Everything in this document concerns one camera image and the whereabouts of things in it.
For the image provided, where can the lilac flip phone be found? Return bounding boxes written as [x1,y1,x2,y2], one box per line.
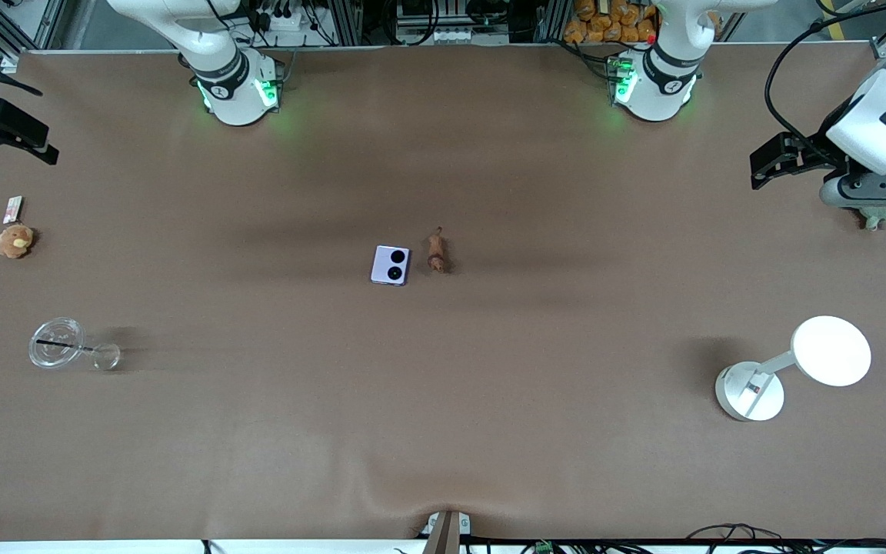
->
[370,245,411,287]

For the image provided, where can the brown bear plush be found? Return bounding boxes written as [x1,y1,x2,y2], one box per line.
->
[0,224,36,259]

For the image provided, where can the white desk lamp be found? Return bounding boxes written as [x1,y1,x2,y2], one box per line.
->
[714,315,873,423]

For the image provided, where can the clear plastic cup lid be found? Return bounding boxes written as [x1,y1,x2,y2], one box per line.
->
[28,317,94,370]

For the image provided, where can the pile of orange plush toys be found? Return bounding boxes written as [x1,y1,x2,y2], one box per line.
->
[563,0,661,45]

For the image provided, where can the white power strip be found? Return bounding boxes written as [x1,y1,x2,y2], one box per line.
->
[257,6,315,33]

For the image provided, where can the white multi-socket block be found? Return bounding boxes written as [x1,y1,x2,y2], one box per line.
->
[397,26,511,45]

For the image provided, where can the metal table clamp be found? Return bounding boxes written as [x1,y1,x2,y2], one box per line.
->
[420,509,472,554]

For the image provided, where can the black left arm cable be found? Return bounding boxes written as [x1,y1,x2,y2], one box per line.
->
[764,0,886,155]

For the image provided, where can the black floor cables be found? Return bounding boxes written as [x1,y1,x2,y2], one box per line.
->
[466,523,886,554]

